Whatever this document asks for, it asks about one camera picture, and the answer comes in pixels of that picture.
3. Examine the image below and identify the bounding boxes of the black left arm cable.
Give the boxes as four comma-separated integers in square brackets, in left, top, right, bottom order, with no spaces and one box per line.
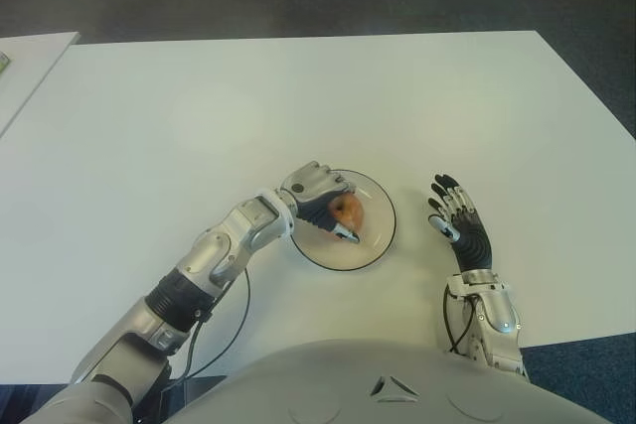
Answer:
[179,266,251,381]

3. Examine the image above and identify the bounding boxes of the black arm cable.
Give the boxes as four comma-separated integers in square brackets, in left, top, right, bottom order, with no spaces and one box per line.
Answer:
[442,288,474,354]
[179,266,251,381]

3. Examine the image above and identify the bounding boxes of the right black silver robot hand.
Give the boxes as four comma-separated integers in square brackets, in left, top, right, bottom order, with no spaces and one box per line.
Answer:
[426,173,496,273]

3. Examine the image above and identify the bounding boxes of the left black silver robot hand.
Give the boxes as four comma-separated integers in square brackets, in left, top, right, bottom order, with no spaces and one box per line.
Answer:
[276,160,363,247]

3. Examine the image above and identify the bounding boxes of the red yellow apple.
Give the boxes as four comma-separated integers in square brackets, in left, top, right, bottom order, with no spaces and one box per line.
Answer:
[328,193,367,242]

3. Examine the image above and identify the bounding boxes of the white plate with black rim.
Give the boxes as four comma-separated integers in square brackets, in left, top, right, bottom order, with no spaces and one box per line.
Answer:
[289,168,398,273]

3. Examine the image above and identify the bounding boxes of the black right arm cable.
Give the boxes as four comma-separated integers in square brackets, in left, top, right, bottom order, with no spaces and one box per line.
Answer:
[442,288,474,354]

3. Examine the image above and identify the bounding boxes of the grey robot torso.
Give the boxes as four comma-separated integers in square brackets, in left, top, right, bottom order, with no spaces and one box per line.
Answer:
[188,337,613,424]

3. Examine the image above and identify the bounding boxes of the white side table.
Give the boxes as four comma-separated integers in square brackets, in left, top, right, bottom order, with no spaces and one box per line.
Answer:
[0,31,81,139]

